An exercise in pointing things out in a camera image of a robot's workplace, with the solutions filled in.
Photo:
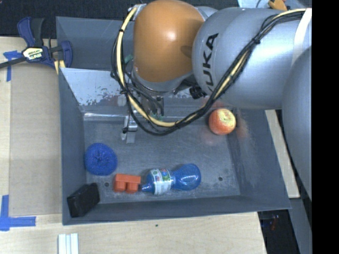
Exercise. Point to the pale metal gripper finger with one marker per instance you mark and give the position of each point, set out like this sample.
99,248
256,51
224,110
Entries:
125,126
131,136

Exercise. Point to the blue round mesh scrubber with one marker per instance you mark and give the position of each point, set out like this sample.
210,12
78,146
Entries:
100,159

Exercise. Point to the grey metal bin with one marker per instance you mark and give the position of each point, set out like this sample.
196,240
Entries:
169,155

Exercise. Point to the orange toy building block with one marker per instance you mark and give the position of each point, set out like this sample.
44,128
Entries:
126,182

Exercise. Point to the blue plastic bottle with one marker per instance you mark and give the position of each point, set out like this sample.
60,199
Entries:
172,180

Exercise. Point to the red and yellow apple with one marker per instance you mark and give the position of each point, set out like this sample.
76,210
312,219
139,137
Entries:
222,121

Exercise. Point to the black rectangular box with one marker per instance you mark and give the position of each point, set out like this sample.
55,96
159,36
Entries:
83,200

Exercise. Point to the black cylinder on white bracket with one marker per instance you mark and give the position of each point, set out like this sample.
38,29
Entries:
196,91

